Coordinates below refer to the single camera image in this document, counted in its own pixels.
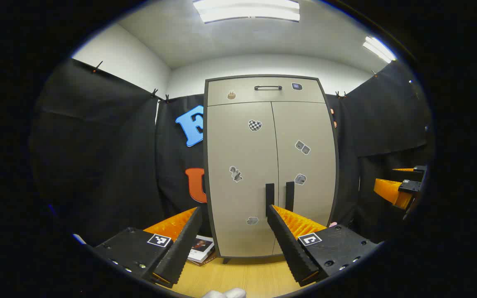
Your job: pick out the black backdrop cloth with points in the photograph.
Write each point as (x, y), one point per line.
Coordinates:
(97, 145)

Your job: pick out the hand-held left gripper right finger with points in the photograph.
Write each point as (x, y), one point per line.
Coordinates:
(288, 248)

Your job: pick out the heart-sticker beige cabinet door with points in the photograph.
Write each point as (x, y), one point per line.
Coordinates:
(238, 149)

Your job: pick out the beige double-door shoe cabinet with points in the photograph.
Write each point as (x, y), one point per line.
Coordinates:
(206, 165)

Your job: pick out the beige cabinet drawer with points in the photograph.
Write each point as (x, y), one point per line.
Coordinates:
(246, 93)

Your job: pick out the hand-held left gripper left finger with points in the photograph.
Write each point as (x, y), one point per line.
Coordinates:
(182, 248)

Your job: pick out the beige shoe cabinet door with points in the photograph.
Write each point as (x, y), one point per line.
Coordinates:
(304, 124)

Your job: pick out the ceiling light panel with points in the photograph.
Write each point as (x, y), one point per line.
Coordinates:
(246, 10)
(379, 49)

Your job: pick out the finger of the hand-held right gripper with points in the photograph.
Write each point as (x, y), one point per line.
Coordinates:
(420, 169)
(391, 192)

